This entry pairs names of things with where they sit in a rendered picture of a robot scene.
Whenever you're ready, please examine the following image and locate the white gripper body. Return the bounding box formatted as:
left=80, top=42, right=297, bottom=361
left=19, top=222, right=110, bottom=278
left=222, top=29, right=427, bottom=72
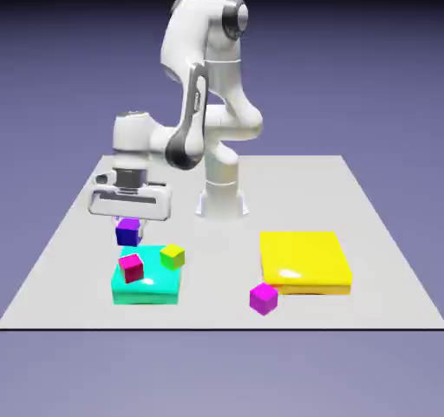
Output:
left=87, top=180, right=173, bottom=222

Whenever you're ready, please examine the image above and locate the large cyan box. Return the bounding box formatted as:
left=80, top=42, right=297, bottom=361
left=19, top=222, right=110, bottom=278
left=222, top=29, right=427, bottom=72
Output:
left=110, top=244, right=183, bottom=306

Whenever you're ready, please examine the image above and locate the small magenta cube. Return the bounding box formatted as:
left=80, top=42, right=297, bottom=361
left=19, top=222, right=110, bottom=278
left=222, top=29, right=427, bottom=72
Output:
left=249, top=282, right=279, bottom=317

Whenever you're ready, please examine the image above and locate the large yellow box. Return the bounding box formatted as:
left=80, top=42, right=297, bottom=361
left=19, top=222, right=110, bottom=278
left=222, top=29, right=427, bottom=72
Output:
left=259, top=231, right=354, bottom=296

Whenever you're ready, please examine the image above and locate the small crimson cube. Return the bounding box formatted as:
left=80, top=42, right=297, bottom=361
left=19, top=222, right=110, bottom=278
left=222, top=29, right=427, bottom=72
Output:
left=118, top=252, right=145, bottom=284

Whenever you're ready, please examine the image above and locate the small yellow-green cube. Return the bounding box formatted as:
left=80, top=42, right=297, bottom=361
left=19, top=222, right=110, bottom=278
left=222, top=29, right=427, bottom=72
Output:
left=159, top=244, right=186, bottom=271

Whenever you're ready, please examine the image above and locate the small purple cube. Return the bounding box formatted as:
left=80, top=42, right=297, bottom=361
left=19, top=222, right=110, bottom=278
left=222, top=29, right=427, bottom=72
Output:
left=114, top=218, right=144, bottom=248

